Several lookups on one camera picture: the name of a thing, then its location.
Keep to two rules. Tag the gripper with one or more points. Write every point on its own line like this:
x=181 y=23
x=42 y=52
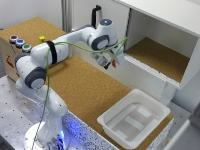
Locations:
x=119 y=58

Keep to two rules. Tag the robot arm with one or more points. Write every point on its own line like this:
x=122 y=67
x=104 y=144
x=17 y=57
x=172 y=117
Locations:
x=53 y=110

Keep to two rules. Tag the white cabinet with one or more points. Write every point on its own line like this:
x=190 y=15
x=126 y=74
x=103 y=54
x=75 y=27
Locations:
x=166 y=11

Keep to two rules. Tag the yellow block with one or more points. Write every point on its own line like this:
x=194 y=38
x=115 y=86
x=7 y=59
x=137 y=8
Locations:
x=42 y=39

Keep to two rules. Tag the white sliding door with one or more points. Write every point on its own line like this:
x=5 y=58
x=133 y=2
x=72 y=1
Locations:
x=81 y=13

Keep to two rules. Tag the white plastic box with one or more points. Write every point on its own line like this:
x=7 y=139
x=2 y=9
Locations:
x=133 y=118

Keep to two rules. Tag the green button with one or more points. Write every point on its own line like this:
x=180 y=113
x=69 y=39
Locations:
x=26 y=48

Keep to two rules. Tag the wooden drawer box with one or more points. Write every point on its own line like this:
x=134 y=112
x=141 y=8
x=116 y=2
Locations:
x=30 y=28

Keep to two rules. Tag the blue button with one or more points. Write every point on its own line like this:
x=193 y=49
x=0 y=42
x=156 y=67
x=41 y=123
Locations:
x=20 y=42

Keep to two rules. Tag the red button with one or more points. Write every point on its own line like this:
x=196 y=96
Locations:
x=13 y=38

